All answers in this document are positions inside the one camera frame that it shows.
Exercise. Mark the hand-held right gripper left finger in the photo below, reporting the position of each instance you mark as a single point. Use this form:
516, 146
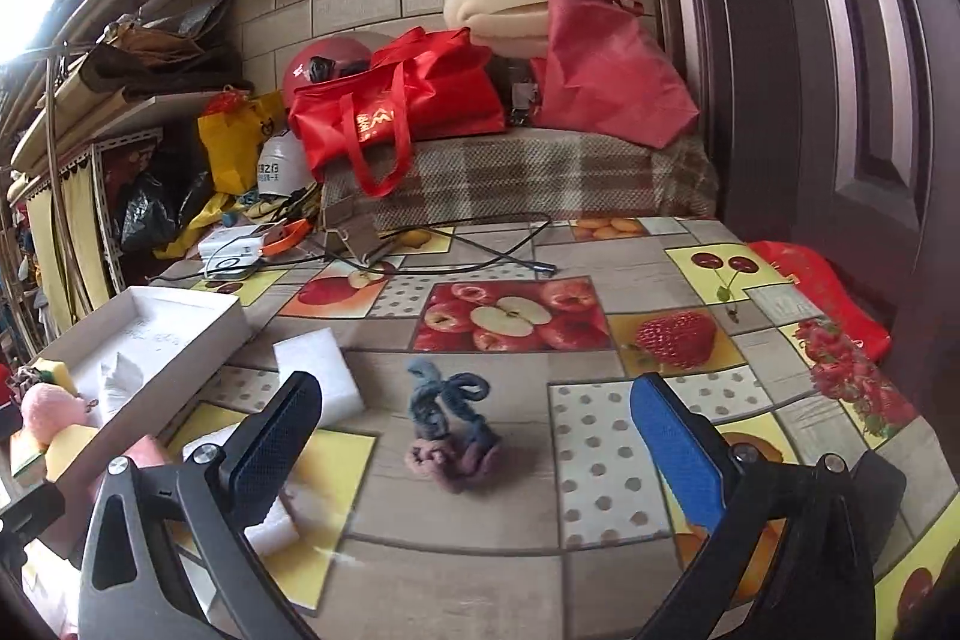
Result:
274, 445

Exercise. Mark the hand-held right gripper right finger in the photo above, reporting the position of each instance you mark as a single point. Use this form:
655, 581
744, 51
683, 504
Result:
675, 452

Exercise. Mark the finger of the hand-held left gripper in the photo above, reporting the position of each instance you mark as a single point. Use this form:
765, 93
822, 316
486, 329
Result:
30, 512

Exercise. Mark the yellow sponge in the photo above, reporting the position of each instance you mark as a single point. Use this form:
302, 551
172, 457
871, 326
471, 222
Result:
67, 452
56, 374

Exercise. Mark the pink plush toy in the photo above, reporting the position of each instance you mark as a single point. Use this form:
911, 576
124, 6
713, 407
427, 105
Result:
45, 407

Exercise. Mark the white cardboard box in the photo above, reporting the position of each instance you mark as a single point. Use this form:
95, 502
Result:
172, 317

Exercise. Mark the large white foam sheet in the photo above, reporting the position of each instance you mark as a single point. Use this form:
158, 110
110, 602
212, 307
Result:
274, 524

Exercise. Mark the small white foam sheet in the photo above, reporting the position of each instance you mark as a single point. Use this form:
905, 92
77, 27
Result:
315, 370

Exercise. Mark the fruit print tablecloth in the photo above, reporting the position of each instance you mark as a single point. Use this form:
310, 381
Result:
450, 557

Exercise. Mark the red plastic bag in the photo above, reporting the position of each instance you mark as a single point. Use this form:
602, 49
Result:
817, 287

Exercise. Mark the black plastic bag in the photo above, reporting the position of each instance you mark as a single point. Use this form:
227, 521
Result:
150, 209

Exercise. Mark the yellow curtain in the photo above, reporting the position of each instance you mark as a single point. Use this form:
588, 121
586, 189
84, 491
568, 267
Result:
82, 235

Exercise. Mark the white helmet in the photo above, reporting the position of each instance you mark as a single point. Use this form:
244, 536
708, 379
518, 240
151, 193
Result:
281, 160

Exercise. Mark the yellow plastic bag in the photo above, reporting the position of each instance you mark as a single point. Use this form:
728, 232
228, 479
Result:
232, 145

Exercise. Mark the plaid blanket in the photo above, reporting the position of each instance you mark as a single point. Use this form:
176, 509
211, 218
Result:
540, 175

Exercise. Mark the white shelf board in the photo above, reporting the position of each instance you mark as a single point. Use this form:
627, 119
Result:
150, 108

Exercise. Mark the red tote bag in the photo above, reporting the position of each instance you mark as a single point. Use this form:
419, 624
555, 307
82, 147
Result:
420, 100

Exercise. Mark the red nonwoven bag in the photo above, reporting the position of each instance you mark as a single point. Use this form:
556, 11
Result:
607, 70

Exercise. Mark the red helmet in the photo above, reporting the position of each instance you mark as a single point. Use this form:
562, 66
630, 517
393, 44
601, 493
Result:
337, 51

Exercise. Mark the dark brown door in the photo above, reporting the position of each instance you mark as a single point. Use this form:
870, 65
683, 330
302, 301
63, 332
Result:
787, 48

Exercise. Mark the cream foam roll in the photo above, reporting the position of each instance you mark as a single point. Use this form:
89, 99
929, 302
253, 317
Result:
495, 3

